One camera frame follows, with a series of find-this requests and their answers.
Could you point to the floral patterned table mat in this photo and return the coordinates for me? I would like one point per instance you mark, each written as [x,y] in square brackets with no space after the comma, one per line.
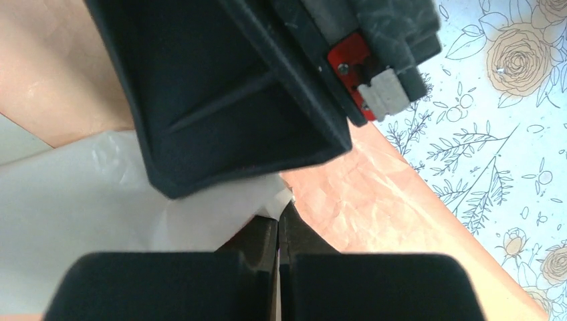
[489,137]

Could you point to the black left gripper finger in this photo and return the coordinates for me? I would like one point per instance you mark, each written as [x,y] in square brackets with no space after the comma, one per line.
[221,90]
[320,283]
[234,282]

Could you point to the brown kraft wrapping paper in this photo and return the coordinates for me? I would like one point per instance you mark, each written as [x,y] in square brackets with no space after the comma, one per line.
[58,86]

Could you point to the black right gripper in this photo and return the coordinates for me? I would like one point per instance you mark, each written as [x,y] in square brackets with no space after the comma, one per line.
[367,53]

